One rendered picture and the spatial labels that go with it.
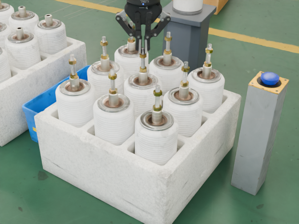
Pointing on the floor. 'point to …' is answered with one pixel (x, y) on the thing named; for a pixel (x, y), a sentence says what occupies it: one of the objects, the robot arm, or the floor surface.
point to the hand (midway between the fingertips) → (143, 44)
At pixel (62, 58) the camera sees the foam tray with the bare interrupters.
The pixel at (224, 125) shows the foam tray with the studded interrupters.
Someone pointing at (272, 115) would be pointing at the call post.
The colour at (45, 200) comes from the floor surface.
